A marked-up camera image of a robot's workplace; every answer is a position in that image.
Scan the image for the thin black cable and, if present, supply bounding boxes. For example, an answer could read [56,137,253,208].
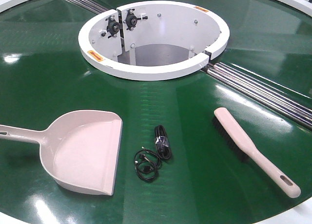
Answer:
[133,147,162,182]

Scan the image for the pink plastic dustpan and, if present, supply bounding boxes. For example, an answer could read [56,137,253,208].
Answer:
[0,110,122,196]

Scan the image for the pink hand brush black bristles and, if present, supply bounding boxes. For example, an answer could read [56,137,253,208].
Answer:
[214,107,301,198]

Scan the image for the orange warning sticker front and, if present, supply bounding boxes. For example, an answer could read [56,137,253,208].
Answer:
[87,50,104,62]

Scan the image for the orange warning sticker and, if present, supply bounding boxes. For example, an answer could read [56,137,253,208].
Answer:
[87,50,104,62]
[194,6,209,13]

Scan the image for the orange warning sticker back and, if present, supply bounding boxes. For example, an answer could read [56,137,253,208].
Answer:
[194,6,209,13]

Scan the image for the top left chrome roller bars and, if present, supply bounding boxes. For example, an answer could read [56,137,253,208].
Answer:
[67,0,109,14]

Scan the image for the chrome roller bars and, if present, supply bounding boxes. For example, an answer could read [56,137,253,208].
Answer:
[201,62,312,130]
[67,0,109,14]

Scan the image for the right chrome roller bars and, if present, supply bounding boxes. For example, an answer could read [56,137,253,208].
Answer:
[201,62,312,130]

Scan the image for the white outer rim bottom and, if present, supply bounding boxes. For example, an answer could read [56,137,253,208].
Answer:
[0,198,312,224]

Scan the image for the white central conveyor ring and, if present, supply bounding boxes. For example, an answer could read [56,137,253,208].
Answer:
[78,0,231,81]

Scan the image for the left black bearing mount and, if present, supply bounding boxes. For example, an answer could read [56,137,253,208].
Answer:
[106,15,120,38]

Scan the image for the black bearing mount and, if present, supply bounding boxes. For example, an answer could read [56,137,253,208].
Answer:
[106,15,120,38]
[125,9,148,31]

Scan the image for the right black bearing mount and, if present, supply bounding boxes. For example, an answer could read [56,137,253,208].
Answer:
[125,9,148,31]

